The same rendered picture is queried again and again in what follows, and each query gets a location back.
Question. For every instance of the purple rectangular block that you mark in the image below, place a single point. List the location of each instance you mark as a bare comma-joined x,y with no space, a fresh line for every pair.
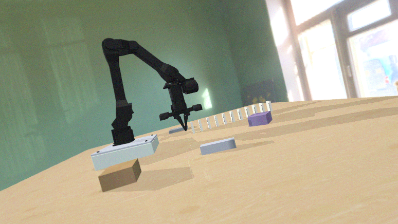
257,119

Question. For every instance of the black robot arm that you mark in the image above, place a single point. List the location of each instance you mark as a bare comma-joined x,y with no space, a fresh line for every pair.
112,49

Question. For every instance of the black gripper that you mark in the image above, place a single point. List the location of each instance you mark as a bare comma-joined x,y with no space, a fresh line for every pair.
178,104

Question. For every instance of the brown rectangular block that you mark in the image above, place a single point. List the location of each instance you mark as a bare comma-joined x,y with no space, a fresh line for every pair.
119,175

